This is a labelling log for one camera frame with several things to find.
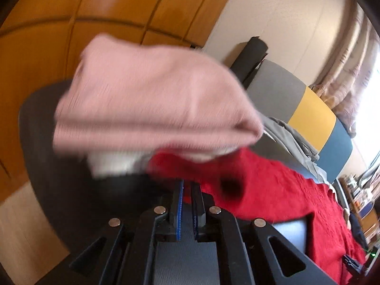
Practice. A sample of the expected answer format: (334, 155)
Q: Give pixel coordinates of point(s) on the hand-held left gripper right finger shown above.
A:
(194, 215)

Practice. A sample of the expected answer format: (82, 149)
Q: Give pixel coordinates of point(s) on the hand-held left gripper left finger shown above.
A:
(179, 213)

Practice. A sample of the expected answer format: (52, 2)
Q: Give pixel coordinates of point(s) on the red knit sweater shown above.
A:
(282, 190)

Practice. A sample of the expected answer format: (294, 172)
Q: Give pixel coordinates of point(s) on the grey crumpled clothes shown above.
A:
(291, 142)

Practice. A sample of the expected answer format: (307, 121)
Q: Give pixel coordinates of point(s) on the white folded cloth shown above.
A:
(112, 163)

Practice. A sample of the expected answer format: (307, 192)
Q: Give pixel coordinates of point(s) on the pink folded garment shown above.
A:
(148, 95)

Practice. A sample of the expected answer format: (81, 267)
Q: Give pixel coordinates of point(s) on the grey yellow blue panel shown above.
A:
(311, 109)

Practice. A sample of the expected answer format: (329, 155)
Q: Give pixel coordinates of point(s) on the dark hanging garment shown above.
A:
(356, 228)

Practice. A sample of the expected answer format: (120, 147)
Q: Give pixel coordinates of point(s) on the cluttered wooden shelf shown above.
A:
(356, 190)

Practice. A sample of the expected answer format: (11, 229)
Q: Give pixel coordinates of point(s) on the black rolled mat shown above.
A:
(249, 56)

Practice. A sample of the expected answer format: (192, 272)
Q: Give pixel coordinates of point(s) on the bright window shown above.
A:
(371, 109)

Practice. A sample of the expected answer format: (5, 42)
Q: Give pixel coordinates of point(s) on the beige curtain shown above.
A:
(347, 74)

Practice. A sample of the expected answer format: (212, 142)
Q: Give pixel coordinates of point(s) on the wooden wardrobe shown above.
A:
(89, 6)

